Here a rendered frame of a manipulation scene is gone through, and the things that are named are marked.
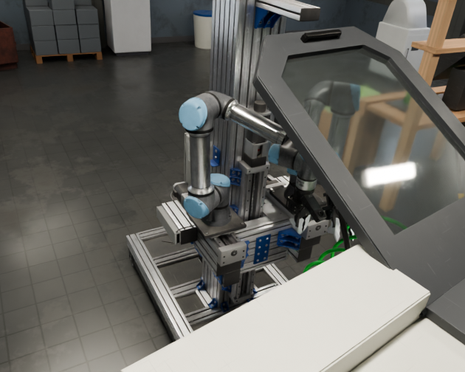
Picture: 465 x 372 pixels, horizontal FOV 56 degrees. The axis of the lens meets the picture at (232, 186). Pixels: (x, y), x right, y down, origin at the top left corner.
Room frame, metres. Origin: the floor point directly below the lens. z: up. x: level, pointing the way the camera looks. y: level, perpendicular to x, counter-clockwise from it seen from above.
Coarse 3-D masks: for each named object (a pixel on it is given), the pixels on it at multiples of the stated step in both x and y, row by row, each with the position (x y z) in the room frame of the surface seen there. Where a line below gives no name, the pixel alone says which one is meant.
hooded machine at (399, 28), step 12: (396, 0) 8.19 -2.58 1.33; (408, 0) 8.08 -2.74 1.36; (420, 0) 8.23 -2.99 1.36; (396, 12) 8.13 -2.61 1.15; (408, 12) 7.95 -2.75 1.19; (420, 12) 8.09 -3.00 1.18; (384, 24) 8.26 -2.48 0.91; (396, 24) 8.08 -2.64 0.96; (408, 24) 7.89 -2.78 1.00; (420, 24) 8.04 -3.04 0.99; (384, 36) 8.20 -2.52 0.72; (396, 36) 7.97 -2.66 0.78; (408, 36) 7.81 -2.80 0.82; (420, 36) 7.97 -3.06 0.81; (396, 48) 7.92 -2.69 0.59; (408, 48) 7.81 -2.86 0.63; (408, 60) 7.89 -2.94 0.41; (420, 60) 8.06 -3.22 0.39
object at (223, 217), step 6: (228, 204) 1.73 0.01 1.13; (216, 210) 1.69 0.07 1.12; (222, 210) 1.70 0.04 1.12; (228, 210) 1.74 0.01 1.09; (204, 216) 1.70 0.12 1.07; (210, 216) 1.69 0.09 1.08; (216, 216) 1.68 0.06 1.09; (222, 216) 1.69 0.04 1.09; (228, 216) 1.71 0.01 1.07; (204, 222) 1.69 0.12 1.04; (210, 222) 1.67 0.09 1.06; (216, 222) 1.67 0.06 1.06; (222, 222) 1.68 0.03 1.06; (228, 222) 1.70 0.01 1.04
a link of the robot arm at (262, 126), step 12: (216, 96) 1.69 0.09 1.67; (228, 96) 1.73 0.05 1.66; (228, 108) 1.68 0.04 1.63; (240, 108) 1.68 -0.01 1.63; (228, 120) 1.71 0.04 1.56; (240, 120) 1.65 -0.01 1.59; (252, 120) 1.64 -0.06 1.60; (264, 120) 1.63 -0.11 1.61; (264, 132) 1.60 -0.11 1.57; (276, 132) 1.59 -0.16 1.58
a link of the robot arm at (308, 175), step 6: (300, 156) 1.41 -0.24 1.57; (294, 162) 1.40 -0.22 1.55; (300, 162) 1.40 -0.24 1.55; (294, 168) 1.41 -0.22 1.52; (300, 168) 1.39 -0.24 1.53; (306, 168) 1.38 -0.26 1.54; (300, 174) 1.39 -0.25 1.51; (306, 174) 1.38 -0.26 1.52; (312, 174) 1.38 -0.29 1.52; (306, 180) 1.38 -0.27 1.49; (312, 180) 1.38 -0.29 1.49
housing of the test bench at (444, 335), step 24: (456, 288) 0.86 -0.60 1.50; (432, 312) 0.77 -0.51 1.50; (456, 312) 0.77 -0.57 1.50; (408, 336) 0.71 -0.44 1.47; (432, 336) 0.72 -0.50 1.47; (456, 336) 0.72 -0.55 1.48; (384, 360) 0.64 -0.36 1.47; (408, 360) 0.65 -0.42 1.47; (432, 360) 0.65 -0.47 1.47; (456, 360) 0.66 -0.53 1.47
